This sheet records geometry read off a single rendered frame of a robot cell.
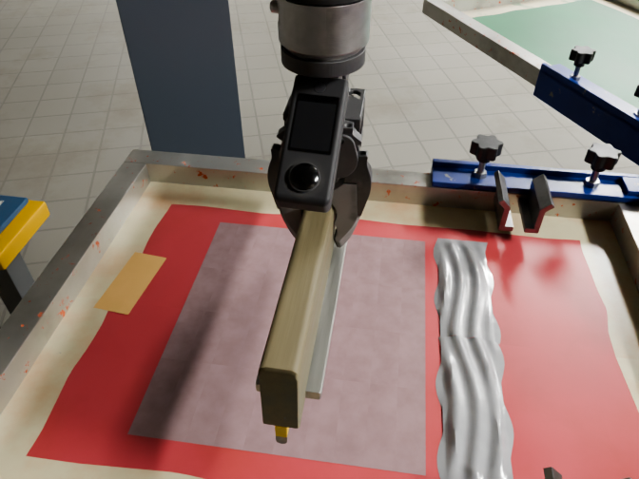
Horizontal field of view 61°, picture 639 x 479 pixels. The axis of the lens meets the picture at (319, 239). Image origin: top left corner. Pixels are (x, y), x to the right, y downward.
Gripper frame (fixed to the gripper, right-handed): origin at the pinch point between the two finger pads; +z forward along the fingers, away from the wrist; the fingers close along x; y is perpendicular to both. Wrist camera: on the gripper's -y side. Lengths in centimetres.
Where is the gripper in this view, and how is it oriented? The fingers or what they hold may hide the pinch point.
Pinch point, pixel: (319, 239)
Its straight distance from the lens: 57.1
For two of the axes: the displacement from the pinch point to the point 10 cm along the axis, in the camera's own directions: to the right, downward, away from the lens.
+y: 1.4, -6.6, 7.4
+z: 0.0, 7.4, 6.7
